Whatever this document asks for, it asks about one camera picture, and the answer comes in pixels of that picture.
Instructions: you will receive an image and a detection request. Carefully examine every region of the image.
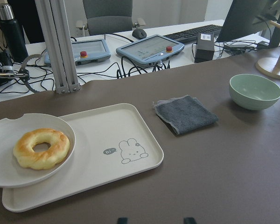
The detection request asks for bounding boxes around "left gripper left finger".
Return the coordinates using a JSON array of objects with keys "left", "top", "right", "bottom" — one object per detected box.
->
[{"left": 117, "top": 217, "right": 128, "bottom": 224}]

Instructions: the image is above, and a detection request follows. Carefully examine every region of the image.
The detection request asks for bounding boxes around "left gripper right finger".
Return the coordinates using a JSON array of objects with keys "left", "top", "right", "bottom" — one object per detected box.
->
[{"left": 183, "top": 217, "right": 196, "bottom": 224}]

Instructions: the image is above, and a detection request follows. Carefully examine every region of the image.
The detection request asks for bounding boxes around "cream tray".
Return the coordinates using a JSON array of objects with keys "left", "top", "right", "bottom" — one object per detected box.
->
[{"left": 2, "top": 103, "right": 164, "bottom": 212}]

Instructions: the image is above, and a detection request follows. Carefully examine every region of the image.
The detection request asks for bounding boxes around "grey folded cloth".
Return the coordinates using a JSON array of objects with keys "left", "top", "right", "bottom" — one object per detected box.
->
[{"left": 154, "top": 95, "right": 218, "bottom": 135}]

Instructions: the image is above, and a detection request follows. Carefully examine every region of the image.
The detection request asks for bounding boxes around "donut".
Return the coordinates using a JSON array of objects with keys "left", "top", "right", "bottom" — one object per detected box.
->
[{"left": 13, "top": 128, "right": 70, "bottom": 170}]

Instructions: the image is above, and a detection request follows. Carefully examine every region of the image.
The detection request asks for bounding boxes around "white plate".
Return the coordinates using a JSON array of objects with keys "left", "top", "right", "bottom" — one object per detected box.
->
[{"left": 0, "top": 113, "right": 76, "bottom": 188}]

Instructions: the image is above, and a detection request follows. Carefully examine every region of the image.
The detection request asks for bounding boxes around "green bowl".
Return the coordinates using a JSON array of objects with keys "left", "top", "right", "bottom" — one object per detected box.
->
[{"left": 229, "top": 74, "right": 280, "bottom": 111}]

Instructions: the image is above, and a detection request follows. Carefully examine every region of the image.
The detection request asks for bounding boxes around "blue teach pendant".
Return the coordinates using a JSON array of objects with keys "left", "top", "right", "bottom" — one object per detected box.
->
[
  {"left": 44, "top": 38, "right": 112, "bottom": 66},
  {"left": 116, "top": 35, "right": 184, "bottom": 67}
]

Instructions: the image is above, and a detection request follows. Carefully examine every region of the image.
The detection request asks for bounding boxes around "black box on desk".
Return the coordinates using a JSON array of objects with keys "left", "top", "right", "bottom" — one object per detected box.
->
[{"left": 194, "top": 33, "right": 215, "bottom": 63}]

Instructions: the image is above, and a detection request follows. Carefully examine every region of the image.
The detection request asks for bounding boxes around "wooden cup stand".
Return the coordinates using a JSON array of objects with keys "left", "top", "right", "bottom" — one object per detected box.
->
[{"left": 255, "top": 20, "right": 280, "bottom": 81}]

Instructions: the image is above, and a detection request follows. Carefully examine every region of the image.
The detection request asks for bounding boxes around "black keyboard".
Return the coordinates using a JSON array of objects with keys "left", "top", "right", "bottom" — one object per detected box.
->
[{"left": 164, "top": 24, "right": 222, "bottom": 44}]

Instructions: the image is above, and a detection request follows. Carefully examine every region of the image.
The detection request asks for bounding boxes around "computer mouse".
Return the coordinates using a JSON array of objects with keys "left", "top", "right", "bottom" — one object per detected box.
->
[{"left": 132, "top": 28, "right": 147, "bottom": 40}]

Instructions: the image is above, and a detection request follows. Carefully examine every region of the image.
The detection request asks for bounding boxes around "grey office chair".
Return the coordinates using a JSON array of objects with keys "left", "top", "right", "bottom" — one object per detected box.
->
[{"left": 76, "top": 0, "right": 146, "bottom": 35}]

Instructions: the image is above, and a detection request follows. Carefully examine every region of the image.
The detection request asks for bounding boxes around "black thermos bottle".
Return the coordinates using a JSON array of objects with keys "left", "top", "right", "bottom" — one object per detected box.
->
[{"left": 0, "top": 3, "right": 28, "bottom": 63}]

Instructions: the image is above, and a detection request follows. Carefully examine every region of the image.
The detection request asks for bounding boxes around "black monitor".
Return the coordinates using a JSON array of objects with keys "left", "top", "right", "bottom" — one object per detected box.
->
[{"left": 217, "top": 0, "right": 280, "bottom": 48}]

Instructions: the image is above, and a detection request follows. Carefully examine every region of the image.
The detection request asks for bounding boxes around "aluminium frame post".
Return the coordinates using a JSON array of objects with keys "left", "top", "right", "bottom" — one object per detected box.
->
[{"left": 35, "top": 0, "right": 80, "bottom": 94}]

